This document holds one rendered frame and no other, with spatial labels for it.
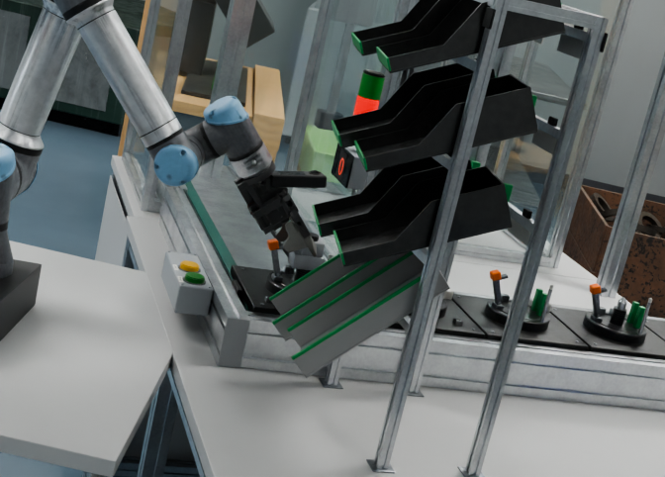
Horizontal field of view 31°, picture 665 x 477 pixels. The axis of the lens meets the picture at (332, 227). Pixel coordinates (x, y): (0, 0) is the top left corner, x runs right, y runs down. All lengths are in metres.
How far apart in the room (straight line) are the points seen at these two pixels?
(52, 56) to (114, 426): 0.73
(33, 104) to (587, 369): 1.25
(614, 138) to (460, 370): 7.32
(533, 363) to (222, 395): 0.69
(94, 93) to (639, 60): 4.24
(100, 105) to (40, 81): 5.52
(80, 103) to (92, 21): 5.72
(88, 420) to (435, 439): 0.63
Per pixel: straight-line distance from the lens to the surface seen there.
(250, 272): 2.50
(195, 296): 2.38
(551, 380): 2.53
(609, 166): 9.71
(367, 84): 2.54
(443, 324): 2.47
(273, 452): 2.00
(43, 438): 1.92
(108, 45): 2.16
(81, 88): 7.86
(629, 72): 9.61
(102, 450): 1.91
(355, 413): 2.22
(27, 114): 2.34
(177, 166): 2.15
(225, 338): 2.26
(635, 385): 2.63
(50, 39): 2.31
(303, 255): 2.40
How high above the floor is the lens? 1.73
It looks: 15 degrees down
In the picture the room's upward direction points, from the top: 13 degrees clockwise
